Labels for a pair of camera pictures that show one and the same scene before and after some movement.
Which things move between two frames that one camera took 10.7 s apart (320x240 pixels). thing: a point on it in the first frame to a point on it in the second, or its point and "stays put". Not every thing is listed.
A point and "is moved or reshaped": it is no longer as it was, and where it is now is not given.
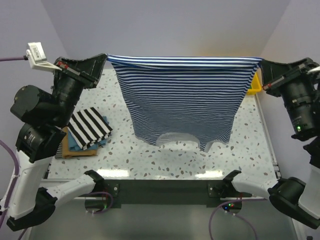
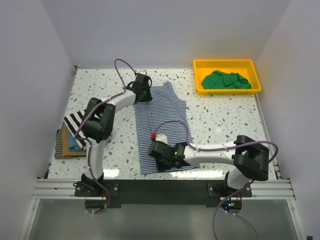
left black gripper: (91, 67) to (148, 97)
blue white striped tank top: (199, 96) is moved or reshaped
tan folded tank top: (67, 153) stays put
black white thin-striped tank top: (59, 154) stays put
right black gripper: (273, 73) to (161, 168)
